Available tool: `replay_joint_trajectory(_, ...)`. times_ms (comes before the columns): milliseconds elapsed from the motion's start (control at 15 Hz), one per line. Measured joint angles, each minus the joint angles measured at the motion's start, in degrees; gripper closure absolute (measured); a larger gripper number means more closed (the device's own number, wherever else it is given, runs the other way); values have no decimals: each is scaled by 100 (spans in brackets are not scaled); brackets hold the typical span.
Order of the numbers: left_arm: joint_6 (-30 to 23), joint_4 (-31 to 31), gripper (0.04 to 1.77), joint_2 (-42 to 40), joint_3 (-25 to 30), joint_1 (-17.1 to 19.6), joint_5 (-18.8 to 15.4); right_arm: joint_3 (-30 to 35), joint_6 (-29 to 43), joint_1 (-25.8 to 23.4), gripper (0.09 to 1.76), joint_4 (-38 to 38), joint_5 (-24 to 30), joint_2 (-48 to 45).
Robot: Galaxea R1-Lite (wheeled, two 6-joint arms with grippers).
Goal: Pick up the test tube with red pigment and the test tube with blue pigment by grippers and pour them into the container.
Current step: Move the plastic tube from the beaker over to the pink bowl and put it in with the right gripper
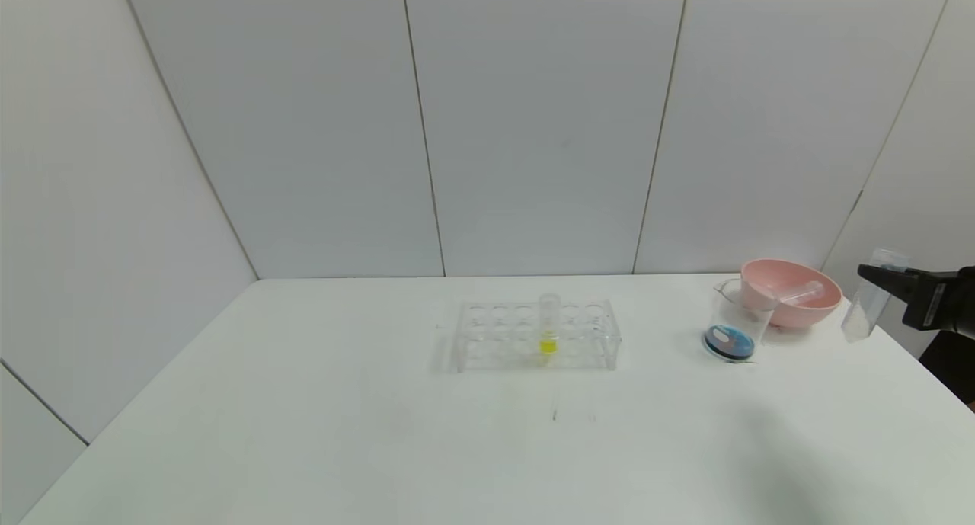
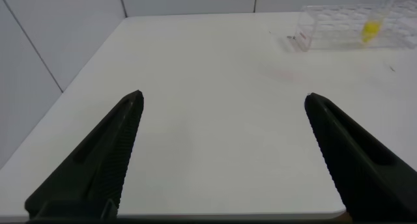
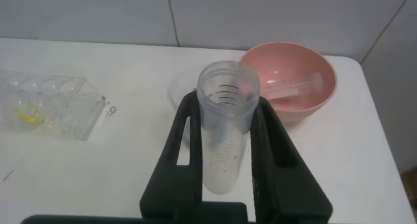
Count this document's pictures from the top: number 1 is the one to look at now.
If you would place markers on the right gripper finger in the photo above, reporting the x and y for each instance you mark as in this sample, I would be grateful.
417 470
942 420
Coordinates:
887 281

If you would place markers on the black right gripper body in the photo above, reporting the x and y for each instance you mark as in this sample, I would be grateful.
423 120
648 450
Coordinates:
931 302

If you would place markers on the blue pigment test tube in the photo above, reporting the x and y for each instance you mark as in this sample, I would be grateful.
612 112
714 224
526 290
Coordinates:
864 315

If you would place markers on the red pigment test tube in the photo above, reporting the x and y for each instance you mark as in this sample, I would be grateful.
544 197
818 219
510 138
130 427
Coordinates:
803 292

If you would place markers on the yellow pigment test tube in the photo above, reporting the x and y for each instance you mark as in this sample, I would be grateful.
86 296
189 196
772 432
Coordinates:
548 346

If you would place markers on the clear acrylic test tube rack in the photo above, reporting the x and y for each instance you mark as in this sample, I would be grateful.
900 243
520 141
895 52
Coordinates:
503 346

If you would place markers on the pink bowl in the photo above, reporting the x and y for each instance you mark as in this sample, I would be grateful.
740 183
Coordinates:
769 277

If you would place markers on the clear glass beaker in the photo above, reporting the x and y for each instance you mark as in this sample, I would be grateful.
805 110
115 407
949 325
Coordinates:
731 342

